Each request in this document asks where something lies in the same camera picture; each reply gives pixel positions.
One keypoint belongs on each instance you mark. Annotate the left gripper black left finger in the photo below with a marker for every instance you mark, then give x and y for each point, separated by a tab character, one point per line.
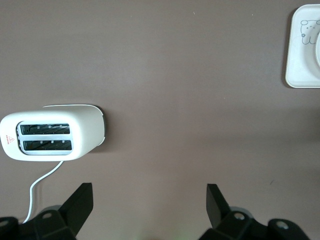
75	210

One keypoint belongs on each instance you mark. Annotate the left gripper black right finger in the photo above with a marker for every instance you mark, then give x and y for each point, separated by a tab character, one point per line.
216	210

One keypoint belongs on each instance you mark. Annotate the round cream plate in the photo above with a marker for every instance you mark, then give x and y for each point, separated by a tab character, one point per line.
318	50

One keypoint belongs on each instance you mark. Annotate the cream rabbit print tray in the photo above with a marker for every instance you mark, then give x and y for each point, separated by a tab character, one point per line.
297	62

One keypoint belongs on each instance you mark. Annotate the cream two-slot toaster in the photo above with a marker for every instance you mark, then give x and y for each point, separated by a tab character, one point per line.
85	130

